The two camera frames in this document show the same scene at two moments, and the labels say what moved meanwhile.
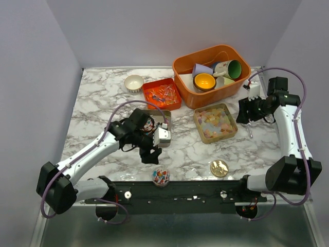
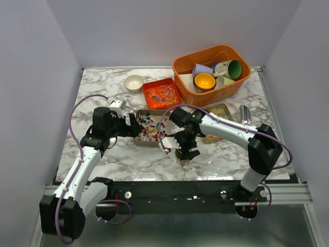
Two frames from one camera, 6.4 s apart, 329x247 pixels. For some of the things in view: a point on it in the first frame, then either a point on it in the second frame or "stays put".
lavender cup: [199, 68] stays put
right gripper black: [244, 105] -> [185, 154]
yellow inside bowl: [204, 82] stays put
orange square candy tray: [163, 93] stays put
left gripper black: [145, 155] -> [131, 130]
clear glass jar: [161, 176] -> [183, 163]
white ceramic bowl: [133, 83] stays put
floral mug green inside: [232, 69] stays put
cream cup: [222, 81] stays put
